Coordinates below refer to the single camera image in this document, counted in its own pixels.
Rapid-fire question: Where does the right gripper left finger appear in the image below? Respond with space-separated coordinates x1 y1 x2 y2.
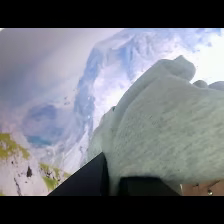
47 151 111 196

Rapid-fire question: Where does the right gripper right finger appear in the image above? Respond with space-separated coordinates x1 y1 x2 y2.
117 176 181 196

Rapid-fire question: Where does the white T-shirt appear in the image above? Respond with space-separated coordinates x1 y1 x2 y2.
86 54 224 196

